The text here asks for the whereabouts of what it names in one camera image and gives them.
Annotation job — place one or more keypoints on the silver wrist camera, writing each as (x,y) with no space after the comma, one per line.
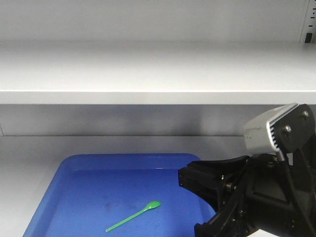
(281,130)

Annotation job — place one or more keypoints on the blue plastic tray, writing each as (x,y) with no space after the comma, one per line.
(90,193)

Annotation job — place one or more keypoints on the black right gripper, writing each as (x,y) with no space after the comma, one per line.
(258,192)

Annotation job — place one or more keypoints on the white cabinet shelf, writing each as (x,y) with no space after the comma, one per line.
(157,73)

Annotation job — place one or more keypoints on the green plastic spoon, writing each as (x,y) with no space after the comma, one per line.
(151,205)

